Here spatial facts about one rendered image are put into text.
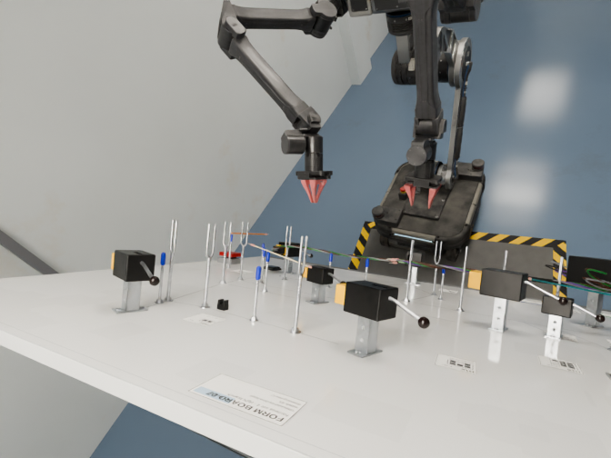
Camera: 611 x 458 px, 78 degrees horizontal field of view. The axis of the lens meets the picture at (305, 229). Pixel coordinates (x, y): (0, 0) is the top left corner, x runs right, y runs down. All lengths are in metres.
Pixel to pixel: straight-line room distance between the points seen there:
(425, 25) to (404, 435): 0.89
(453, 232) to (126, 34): 1.93
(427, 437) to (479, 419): 0.07
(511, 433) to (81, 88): 1.97
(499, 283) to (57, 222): 1.80
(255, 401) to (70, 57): 1.84
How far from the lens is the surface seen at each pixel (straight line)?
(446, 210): 2.32
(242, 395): 0.38
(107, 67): 2.14
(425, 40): 1.06
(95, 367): 0.45
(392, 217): 2.26
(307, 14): 1.53
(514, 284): 0.76
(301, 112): 1.22
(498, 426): 0.42
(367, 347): 0.52
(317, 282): 0.76
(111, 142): 2.13
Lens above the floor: 1.96
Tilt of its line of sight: 46 degrees down
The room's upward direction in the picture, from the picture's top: 24 degrees counter-clockwise
